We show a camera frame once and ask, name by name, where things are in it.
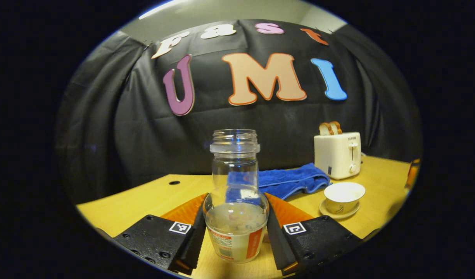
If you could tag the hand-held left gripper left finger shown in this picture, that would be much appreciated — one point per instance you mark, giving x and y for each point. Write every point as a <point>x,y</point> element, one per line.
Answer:
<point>192,248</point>

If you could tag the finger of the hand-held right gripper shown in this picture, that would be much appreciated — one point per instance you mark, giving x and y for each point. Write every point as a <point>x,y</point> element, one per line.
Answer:
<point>411,174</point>

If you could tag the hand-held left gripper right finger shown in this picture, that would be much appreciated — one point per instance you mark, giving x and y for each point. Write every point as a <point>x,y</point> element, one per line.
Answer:
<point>280,248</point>

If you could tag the clear glass water bottle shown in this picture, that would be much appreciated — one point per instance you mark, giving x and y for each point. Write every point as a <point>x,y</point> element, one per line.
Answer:
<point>235,228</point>

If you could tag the pale yellow teacup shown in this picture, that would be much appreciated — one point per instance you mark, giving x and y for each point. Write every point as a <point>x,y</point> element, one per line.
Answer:
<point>344,192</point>

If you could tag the pale yellow saucer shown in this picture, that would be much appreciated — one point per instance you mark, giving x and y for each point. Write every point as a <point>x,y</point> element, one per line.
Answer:
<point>338,216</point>

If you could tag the blue towel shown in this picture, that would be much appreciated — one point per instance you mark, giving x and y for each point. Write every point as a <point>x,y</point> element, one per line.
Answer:
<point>291,180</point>

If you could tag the cream toaster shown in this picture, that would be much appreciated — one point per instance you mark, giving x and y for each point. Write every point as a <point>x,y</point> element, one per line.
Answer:
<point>334,155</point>

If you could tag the toast bread slice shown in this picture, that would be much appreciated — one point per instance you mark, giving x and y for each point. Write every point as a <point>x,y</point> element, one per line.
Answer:
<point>325,129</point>
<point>337,127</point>

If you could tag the black backdrop cloth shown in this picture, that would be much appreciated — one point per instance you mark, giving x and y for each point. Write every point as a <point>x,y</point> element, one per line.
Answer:
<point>144,135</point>

